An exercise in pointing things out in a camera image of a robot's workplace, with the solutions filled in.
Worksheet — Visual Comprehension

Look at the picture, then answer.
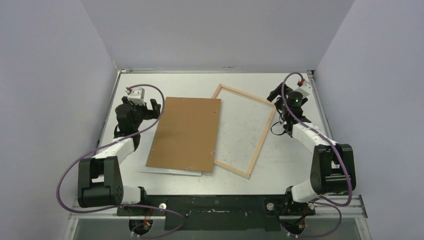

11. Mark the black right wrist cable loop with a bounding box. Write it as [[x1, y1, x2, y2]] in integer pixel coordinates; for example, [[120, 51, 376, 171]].
[[270, 119, 288, 137]]

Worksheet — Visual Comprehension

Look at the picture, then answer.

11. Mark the clear acrylic frame pane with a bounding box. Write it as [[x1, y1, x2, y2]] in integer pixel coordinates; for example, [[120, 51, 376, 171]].
[[215, 90, 272, 172]]

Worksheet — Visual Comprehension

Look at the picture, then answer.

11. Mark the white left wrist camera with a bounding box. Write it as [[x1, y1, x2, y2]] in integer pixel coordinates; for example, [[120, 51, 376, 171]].
[[125, 87, 146, 106]]

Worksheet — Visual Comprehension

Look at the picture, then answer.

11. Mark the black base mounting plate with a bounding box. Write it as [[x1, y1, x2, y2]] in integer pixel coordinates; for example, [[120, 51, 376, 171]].
[[116, 194, 316, 232]]

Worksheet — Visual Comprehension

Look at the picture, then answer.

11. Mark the light wooden picture frame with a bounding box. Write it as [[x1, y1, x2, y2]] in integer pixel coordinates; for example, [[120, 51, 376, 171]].
[[211, 83, 277, 179]]

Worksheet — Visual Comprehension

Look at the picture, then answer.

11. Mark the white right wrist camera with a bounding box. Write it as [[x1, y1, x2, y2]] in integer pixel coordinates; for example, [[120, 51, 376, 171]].
[[295, 78, 313, 99]]

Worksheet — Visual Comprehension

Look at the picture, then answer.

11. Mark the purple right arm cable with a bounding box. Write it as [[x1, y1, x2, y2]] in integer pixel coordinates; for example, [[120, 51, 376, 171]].
[[279, 72, 353, 239]]

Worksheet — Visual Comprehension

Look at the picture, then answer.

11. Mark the aluminium front rail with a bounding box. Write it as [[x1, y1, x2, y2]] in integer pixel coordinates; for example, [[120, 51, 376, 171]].
[[68, 195, 368, 220]]

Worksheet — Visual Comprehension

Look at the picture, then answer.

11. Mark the white photo paper sheet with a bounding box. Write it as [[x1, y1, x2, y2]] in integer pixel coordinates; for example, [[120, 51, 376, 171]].
[[136, 166, 202, 177]]

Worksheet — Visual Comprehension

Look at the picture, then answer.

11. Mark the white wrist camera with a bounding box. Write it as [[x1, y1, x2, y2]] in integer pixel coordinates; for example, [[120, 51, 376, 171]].
[[295, 78, 313, 99], [125, 87, 146, 106]]

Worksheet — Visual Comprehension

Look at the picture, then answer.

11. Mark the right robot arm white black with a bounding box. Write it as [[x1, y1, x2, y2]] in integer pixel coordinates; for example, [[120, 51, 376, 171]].
[[267, 84, 356, 215]]

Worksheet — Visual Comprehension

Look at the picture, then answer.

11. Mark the brown frame backing board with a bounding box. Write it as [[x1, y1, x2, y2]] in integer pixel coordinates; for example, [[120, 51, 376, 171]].
[[146, 97, 222, 173]]

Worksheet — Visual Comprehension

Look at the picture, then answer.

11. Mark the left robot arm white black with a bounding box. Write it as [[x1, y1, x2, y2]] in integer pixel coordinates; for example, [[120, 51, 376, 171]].
[[77, 97, 161, 216]]

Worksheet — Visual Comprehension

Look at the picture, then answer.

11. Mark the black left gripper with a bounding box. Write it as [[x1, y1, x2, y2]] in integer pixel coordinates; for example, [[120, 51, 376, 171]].
[[123, 96, 161, 130]]

